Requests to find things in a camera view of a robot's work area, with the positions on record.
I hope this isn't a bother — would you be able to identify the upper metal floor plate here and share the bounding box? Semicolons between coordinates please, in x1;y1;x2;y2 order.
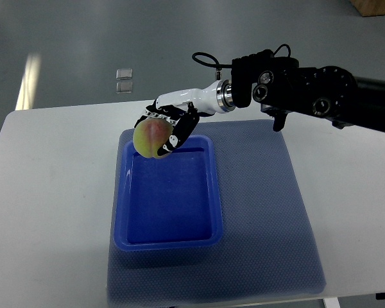
115;68;133;80

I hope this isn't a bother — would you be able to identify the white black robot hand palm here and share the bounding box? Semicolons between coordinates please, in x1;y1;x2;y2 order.
155;80;235;116

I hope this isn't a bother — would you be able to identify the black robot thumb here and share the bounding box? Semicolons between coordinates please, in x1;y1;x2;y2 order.
157;107;200;157

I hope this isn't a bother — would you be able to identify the metal floor plate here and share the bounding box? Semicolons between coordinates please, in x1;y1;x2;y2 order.
115;68;133;80
116;80;133;94

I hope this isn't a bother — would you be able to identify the black cable loop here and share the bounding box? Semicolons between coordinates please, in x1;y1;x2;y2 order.
191;44;292;81

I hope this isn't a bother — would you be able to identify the grey blue textured mat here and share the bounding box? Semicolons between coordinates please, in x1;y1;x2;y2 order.
107;120;326;307

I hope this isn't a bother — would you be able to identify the yellow red peach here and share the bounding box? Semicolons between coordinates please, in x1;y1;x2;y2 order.
133;118;173;158

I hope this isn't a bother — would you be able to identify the wooden box corner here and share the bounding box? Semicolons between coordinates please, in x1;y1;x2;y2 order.
350;0;385;17

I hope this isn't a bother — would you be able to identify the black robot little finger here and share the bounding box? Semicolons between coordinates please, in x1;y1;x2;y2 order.
134;110;151;128

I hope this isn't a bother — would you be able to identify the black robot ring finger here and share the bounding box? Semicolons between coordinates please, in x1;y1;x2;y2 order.
141;102;159;121

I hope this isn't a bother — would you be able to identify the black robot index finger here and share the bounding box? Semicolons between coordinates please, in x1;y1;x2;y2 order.
160;107;185;126

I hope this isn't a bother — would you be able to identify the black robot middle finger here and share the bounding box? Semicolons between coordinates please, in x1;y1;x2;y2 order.
149;105;171;121

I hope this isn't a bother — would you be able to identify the blue plastic tray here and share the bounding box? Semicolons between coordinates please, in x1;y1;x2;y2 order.
112;135;223;252

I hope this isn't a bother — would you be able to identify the lower metal floor plate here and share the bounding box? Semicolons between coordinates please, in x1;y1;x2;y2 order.
116;80;133;94

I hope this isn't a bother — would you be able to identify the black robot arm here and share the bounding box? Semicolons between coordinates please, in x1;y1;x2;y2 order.
135;49;385;157

